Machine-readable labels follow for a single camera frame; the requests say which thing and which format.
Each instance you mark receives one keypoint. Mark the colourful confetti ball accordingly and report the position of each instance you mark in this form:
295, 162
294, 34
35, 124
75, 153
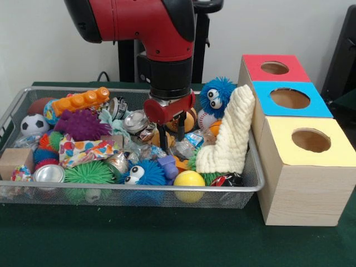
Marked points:
20, 173

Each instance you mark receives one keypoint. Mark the purple spiky toy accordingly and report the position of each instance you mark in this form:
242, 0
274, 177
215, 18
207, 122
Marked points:
82, 125

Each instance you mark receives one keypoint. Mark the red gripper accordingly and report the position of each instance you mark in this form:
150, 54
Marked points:
172, 109

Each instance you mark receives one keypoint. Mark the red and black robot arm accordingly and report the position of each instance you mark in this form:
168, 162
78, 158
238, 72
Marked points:
139, 22

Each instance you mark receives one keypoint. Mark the purple foam block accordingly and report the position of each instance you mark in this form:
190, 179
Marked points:
168, 165

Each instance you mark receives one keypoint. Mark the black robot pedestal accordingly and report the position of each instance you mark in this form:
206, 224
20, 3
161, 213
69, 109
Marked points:
203, 55

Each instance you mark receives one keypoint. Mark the blue spiky ball with eyes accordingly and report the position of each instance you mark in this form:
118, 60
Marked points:
151, 172
222, 89

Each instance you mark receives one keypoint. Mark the yellow ball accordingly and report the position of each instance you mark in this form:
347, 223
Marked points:
189, 180

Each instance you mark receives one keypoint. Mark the silver tin can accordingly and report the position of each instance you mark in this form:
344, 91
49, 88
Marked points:
48, 175

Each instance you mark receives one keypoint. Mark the wooden three-hole box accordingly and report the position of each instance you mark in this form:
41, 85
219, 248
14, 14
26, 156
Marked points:
306, 194

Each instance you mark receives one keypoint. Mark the brown toy football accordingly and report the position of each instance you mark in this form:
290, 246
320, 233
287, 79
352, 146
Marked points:
36, 104

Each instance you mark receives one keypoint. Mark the brown plush bear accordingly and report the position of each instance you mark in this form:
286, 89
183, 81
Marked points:
155, 137

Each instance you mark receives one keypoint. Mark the dark green table cloth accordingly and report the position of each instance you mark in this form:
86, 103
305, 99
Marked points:
139, 239
347, 101

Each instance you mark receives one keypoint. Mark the green spiky ball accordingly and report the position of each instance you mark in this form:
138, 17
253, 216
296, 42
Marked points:
89, 172

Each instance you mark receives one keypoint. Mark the plain wooden block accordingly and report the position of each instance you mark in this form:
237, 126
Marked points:
15, 161

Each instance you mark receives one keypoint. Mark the black upright panel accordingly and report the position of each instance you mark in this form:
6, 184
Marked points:
342, 55

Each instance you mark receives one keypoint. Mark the cream waffle cloth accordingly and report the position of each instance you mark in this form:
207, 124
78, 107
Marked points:
225, 139

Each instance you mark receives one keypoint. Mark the orange toy brick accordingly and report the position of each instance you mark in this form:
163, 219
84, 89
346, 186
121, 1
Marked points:
80, 100

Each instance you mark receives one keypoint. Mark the black and white soccer ball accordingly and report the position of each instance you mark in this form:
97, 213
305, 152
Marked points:
34, 125

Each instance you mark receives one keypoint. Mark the clear mesh bin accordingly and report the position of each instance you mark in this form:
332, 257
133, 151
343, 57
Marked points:
83, 198

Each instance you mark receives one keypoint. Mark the orange toy basketball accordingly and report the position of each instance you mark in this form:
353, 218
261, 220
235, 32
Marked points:
215, 128

